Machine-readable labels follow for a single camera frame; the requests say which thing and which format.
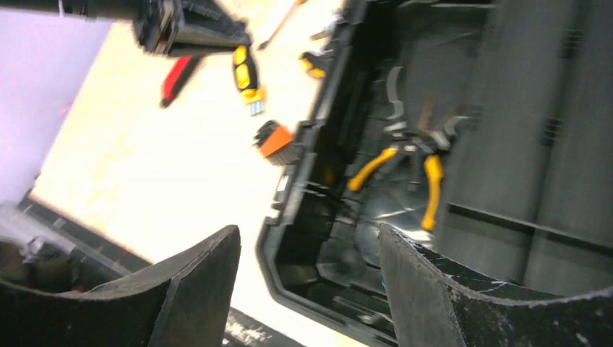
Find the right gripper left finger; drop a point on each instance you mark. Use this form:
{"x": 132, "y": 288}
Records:
{"x": 181, "y": 301}

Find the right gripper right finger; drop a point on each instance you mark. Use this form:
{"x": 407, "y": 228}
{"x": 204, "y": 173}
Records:
{"x": 436, "y": 301}

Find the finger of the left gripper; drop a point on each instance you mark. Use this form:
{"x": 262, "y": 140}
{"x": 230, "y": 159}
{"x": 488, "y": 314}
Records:
{"x": 185, "y": 28}

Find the yellow handled long pliers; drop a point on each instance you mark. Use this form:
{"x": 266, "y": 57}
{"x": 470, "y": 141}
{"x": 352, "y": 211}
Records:
{"x": 421, "y": 152}

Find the black tool box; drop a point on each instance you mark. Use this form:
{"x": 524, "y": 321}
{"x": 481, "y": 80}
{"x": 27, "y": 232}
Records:
{"x": 527, "y": 193}

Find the yellow black screwdriver right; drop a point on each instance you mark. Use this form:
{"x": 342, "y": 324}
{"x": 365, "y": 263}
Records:
{"x": 247, "y": 82}

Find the orange hex key holder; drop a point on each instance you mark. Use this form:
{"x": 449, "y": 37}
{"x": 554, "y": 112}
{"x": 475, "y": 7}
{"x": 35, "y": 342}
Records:
{"x": 275, "y": 143}

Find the red handled cutter pliers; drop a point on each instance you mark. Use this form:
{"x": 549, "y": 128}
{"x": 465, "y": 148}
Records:
{"x": 177, "y": 78}

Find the aluminium frame rail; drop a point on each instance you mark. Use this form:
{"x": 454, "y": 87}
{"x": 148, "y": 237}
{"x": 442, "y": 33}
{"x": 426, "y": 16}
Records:
{"x": 241, "y": 329}

